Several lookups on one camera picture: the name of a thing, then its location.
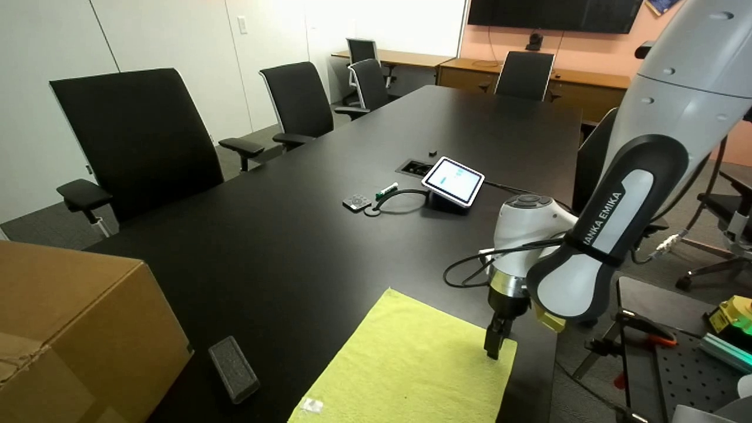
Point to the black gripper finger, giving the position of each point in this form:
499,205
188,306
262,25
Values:
492,344

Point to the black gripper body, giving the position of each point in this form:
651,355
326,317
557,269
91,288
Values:
506,310

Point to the yellow-green towel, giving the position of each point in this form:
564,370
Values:
410,363

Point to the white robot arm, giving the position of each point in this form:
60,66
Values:
690,93

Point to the white touchscreen tablet controller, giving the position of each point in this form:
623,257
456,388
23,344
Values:
455,182

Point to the right side black office chair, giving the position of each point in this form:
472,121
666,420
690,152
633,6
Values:
590,160

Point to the yellow green packet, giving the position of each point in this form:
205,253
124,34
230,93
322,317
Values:
732,314

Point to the far right rolling chair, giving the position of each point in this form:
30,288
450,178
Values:
734,215

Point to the head end black office chair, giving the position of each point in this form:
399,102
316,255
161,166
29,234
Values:
525,76

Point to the far left black office chair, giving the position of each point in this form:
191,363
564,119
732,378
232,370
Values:
368,76

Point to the black table power outlet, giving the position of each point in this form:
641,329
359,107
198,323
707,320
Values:
232,370

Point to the near left black office chair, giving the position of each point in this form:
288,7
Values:
141,138

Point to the brown cardboard box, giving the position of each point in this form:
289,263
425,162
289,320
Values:
83,337

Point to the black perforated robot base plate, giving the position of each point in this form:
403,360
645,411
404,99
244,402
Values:
659,378

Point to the wall mounted black television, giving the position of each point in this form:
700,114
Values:
556,15

